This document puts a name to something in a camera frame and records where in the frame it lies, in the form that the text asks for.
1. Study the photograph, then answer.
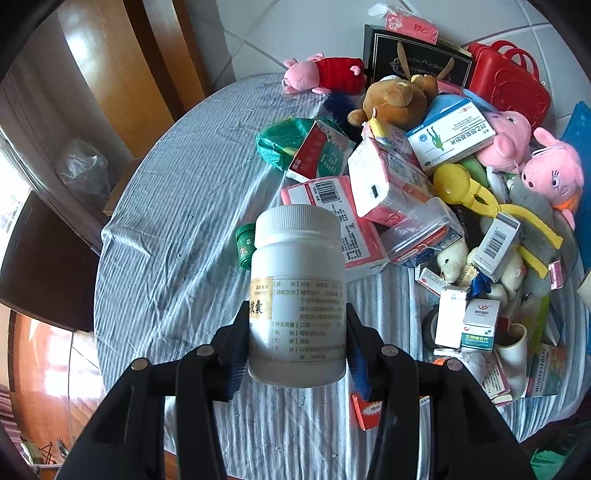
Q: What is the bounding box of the white duck plush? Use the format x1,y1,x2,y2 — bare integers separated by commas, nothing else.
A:
436,237,527,296

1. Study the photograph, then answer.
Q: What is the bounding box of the pig plush in orange dress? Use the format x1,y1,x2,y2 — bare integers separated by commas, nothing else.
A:
521,127,586,232

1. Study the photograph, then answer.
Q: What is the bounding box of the wooden door frame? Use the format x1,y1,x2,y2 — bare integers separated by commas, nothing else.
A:
60,0,208,158

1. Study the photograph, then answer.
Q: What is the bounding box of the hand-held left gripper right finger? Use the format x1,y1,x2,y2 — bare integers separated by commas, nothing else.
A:
344,302,539,480

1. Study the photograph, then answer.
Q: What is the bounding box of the pig plush in red dress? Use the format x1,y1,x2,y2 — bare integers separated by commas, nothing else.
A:
283,53,368,95

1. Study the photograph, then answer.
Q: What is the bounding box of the red bear suitcase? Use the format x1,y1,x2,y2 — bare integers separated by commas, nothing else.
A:
466,40,552,127

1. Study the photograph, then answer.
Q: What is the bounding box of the pink pig plush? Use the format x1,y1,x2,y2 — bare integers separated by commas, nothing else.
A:
475,110,534,174

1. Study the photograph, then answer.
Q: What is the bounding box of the white curtain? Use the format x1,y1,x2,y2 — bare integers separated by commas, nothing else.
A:
0,69,116,259

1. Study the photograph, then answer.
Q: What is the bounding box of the clear plastic container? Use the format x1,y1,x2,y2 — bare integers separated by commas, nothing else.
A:
379,197,465,268

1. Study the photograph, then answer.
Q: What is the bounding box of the small green jar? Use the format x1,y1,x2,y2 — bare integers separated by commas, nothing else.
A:
235,224,257,271

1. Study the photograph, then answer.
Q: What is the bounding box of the grey plush toy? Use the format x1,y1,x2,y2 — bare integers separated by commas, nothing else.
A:
505,178,578,296

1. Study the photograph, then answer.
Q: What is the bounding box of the round table with cloth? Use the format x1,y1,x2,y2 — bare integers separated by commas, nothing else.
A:
95,74,587,467

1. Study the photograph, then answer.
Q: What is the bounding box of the dark blue fuzzy cloth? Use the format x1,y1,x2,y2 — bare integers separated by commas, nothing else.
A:
323,92,365,139

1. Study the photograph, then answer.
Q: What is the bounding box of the clear plastic bag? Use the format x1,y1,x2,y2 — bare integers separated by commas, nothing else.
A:
55,138,112,199

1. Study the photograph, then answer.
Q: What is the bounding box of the dark wooden cabinet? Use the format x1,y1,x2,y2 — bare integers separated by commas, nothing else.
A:
0,191,100,333

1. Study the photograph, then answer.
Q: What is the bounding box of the blue plastic crate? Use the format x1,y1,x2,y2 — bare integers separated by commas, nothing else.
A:
561,102,591,153

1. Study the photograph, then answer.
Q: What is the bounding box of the white paper roll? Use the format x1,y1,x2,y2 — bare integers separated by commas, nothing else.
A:
494,322,528,398

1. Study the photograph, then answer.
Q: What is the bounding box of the white medicine bottle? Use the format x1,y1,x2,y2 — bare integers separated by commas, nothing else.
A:
248,204,348,387

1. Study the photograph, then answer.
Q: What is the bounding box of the black gift box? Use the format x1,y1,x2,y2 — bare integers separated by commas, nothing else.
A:
362,24,474,90

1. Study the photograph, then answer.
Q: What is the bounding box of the brown bear plush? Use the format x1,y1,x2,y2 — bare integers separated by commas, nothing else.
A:
347,74,439,132

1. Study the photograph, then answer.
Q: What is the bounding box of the pile of medicine boxes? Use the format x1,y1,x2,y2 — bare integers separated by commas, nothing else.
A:
280,99,568,430

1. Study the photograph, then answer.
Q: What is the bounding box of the yellow plastic clamp toy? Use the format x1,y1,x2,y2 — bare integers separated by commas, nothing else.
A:
433,163,565,273

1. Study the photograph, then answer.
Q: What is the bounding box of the green foil bag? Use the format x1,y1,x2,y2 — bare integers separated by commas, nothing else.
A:
256,117,324,171

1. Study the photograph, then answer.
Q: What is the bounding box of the black tape roll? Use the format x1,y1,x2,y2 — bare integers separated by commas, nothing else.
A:
422,305,441,354

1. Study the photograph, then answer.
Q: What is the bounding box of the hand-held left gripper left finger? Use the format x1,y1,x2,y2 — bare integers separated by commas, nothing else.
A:
55,300,252,480

